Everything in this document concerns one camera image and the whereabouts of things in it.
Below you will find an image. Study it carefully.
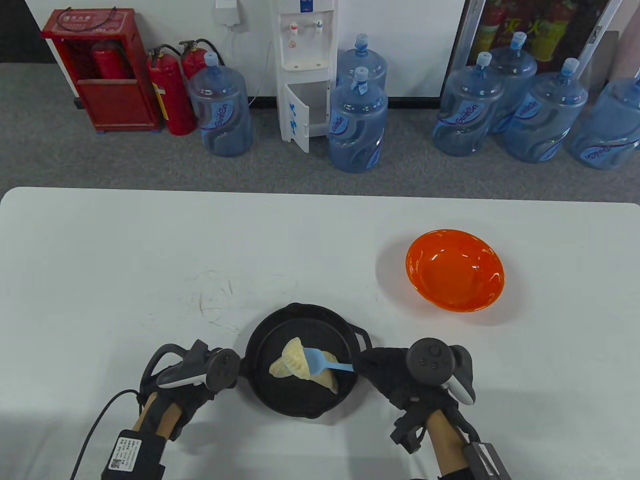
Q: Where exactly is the person's right hand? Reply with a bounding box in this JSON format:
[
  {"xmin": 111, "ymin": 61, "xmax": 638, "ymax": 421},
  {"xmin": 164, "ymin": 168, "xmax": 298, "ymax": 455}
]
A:
[{"xmin": 352, "ymin": 347, "xmax": 476, "ymax": 436}]

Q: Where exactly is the person's left hand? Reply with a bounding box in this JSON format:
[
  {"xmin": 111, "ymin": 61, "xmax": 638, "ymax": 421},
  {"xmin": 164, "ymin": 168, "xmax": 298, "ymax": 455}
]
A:
[{"xmin": 141, "ymin": 350, "xmax": 247, "ymax": 442}]

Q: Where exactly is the blue dessert shovel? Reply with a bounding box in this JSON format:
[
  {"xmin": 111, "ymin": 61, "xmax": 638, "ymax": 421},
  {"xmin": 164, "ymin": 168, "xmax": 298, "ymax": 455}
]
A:
[{"xmin": 301, "ymin": 348, "xmax": 357, "ymax": 376}]

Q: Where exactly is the black frying pan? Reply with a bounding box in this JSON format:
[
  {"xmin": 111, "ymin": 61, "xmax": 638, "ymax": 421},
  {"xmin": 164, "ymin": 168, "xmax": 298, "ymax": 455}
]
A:
[{"xmin": 239, "ymin": 302, "xmax": 373, "ymax": 420}]

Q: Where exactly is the orange plastic bowl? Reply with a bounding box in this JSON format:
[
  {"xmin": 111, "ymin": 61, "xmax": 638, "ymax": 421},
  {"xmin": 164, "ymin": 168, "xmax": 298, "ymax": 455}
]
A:
[{"xmin": 405, "ymin": 229, "xmax": 506, "ymax": 313}]

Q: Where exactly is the person's left forearm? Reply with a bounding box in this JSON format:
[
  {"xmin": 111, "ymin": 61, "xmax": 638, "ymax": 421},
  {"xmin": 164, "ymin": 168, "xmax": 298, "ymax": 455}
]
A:
[{"xmin": 131, "ymin": 392, "xmax": 183, "ymax": 438}]

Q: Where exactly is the person's right forearm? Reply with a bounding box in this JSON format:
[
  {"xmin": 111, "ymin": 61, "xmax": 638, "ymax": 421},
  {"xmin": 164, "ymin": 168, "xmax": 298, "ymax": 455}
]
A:
[{"xmin": 425, "ymin": 407, "xmax": 473, "ymax": 473}]

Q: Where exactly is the black right hand controller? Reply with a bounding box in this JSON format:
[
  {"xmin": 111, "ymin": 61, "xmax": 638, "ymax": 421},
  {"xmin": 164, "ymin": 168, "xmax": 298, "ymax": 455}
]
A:
[{"xmin": 405, "ymin": 338, "xmax": 477, "ymax": 406}]

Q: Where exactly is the black hand controller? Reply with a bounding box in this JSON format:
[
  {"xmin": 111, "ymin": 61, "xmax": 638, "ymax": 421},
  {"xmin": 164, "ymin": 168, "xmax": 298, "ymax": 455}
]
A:
[
  {"xmin": 141, "ymin": 340, "xmax": 241, "ymax": 401},
  {"xmin": 405, "ymin": 338, "xmax": 477, "ymax": 406}
]

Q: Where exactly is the black left hand controller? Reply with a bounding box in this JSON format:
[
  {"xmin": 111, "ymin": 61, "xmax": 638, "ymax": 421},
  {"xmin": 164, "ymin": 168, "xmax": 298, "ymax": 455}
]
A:
[{"xmin": 141, "ymin": 340, "xmax": 241, "ymax": 401}]

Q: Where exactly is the black left wrist box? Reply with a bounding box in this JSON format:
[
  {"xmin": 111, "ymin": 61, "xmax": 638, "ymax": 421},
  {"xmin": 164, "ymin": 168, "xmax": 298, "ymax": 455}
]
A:
[{"xmin": 101, "ymin": 429, "xmax": 167, "ymax": 480}]

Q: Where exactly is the black wrist box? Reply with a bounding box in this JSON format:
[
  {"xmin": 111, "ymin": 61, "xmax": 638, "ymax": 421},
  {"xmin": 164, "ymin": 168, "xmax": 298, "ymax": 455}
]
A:
[
  {"xmin": 101, "ymin": 429, "xmax": 167, "ymax": 480},
  {"xmin": 462, "ymin": 441, "xmax": 511, "ymax": 480}
]

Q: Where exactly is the black right wrist box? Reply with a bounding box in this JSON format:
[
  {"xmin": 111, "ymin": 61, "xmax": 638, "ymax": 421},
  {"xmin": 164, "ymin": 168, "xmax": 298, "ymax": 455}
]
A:
[{"xmin": 462, "ymin": 441, "xmax": 511, "ymax": 480}]

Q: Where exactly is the blue water jug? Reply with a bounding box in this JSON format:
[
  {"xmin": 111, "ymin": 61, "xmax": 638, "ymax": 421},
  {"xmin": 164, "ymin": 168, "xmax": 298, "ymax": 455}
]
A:
[
  {"xmin": 487, "ymin": 31, "xmax": 538, "ymax": 135},
  {"xmin": 328, "ymin": 66, "xmax": 389, "ymax": 174},
  {"xmin": 502, "ymin": 57, "xmax": 590, "ymax": 164},
  {"xmin": 187, "ymin": 51, "xmax": 254, "ymax": 158},
  {"xmin": 433, "ymin": 51, "xmax": 506, "ymax": 158},
  {"xmin": 567, "ymin": 75, "xmax": 640, "ymax": 171},
  {"xmin": 336, "ymin": 34, "xmax": 388, "ymax": 91}
]

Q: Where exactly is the large red fire extinguisher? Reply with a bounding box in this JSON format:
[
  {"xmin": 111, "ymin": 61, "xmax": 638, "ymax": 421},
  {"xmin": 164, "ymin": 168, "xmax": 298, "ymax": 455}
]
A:
[{"xmin": 146, "ymin": 45, "xmax": 197, "ymax": 136}]

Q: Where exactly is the red fire extinguisher cabinet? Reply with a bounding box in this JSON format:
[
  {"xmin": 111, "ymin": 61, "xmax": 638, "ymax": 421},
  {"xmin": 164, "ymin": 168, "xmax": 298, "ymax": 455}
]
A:
[{"xmin": 41, "ymin": 7, "xmax": 162, "ymax": 133}]

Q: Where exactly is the white water dispenser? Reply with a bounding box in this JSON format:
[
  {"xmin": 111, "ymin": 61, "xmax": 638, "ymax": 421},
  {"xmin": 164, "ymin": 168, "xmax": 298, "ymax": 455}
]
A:
[{"xmin": 276, "ymin": 0, "xmax": 339, "ymax": 154}]

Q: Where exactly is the small red fire extinguisher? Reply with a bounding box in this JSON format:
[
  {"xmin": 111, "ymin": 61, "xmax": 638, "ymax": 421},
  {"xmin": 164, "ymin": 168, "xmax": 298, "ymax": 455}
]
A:
[{"xmin": 179, "ymin": 39, "xmax": 217, "ymax": 81}]

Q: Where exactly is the red extinguisher inside cabinet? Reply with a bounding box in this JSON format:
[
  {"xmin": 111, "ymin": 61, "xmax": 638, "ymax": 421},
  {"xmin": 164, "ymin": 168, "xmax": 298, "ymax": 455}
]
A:
[{"xmin": 91, "ymin": 41, "xmax": 132, "ymax": 80}]

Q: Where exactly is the white framed dark poster board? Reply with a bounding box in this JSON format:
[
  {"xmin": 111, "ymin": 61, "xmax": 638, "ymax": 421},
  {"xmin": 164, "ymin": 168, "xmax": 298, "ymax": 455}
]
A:
[{"xmin": 440, "ymin": 0, "xmax": 623, "ymax": 98}]

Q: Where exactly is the pale pink board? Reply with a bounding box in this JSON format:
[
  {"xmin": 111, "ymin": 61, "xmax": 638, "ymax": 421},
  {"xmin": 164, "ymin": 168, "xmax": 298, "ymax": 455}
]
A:
[{"xmin": 607, "ymin": 30, "xmax": 640, "ymax": 86}]

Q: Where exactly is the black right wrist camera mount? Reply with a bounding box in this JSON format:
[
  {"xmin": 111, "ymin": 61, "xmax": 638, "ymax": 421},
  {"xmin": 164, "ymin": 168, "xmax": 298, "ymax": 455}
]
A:
[{"xmin": 391, "ymin": 407, "xmax": 431, "ymax": 455}]

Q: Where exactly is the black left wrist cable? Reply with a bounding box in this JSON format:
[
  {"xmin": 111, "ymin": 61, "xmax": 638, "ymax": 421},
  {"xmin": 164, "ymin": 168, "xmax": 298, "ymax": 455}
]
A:
[{"xmin": 70, "ymin": 390, "xmax": 146, "ymax": 480}]

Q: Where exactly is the white wall cable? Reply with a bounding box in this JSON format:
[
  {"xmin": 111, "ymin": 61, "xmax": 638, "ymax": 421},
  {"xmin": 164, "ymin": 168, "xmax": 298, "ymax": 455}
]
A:
[{"xmin": 226, "ymin": 22, "xmax": 273, "ymax": 108}]

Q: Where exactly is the white wall adapter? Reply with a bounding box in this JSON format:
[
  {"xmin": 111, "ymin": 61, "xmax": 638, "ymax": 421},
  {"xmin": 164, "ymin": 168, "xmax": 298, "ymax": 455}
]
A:
[{"xmin": 215, "ymin": 0, "xmax": 242, "ymax": 26}]

